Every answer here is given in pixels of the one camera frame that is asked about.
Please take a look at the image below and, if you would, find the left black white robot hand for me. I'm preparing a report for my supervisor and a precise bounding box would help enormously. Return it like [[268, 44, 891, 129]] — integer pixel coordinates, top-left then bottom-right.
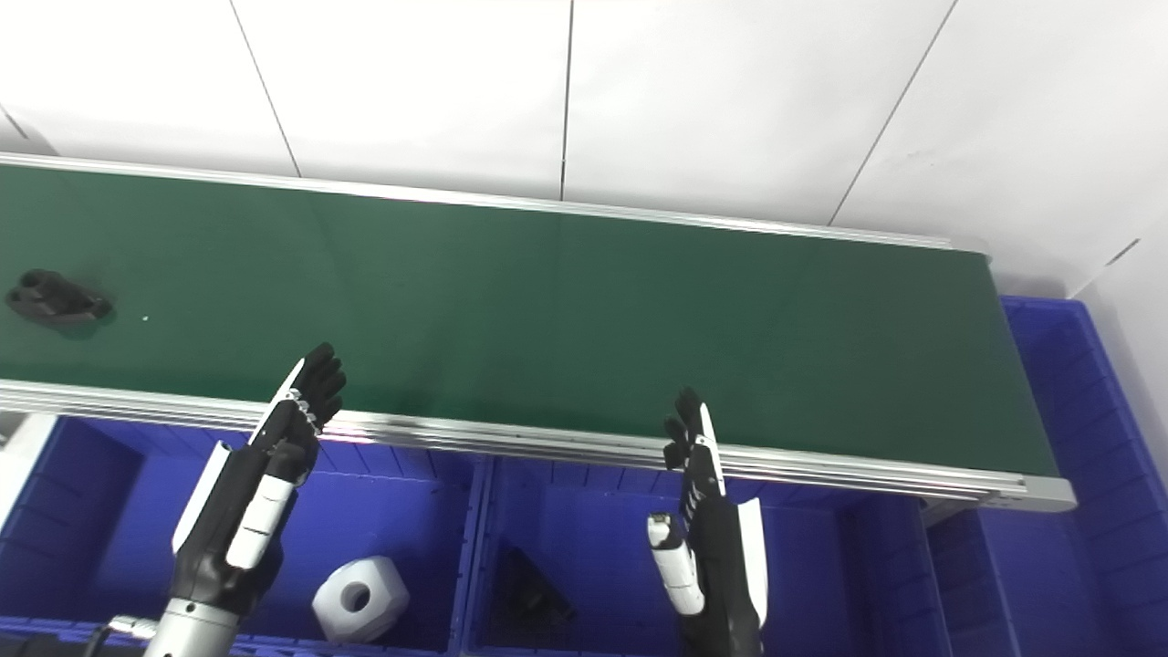
[[170, 343, 349, 610]]

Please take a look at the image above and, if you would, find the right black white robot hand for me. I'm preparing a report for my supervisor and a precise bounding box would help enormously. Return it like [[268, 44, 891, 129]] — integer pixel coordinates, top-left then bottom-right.
[[646, 388, 770, 657]]

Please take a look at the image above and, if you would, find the blue bin with black parts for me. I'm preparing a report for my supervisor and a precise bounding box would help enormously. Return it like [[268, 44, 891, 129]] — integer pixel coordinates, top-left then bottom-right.
[[464, 454, 952, 657]]

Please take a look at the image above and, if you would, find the white hexagonal part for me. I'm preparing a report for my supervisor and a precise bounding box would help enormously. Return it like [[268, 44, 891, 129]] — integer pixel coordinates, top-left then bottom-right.
[[312, 555, 411, 644]]

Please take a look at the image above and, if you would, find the blue bin with white part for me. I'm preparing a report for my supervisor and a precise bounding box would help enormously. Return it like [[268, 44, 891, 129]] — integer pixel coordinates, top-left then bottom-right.
[[0, 415, 486, 657]]

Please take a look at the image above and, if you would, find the black flanged part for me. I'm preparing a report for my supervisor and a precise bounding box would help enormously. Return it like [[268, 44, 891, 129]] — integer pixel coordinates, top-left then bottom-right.
[[5, 269, 115, 329]]

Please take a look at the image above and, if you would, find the green conveyor belt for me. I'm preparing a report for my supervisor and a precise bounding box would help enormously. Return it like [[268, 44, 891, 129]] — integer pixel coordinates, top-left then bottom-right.
[[0, 164, 1059, 477]]

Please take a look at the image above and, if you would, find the black angular part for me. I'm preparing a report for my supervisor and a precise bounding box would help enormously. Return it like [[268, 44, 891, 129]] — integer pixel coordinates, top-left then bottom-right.
[[497, 546, 578, 632]]

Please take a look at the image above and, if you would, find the aluminium conveyor side rail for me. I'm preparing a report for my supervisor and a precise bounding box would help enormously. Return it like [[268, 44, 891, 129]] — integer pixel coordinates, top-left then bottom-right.
[[0, 378, 1079, 513], [0, 152, 993, 264]]

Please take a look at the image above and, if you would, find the large empty blue bin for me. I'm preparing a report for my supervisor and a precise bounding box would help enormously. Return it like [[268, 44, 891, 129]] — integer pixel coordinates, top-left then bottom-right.
[[922, 294, 1168, 657]]

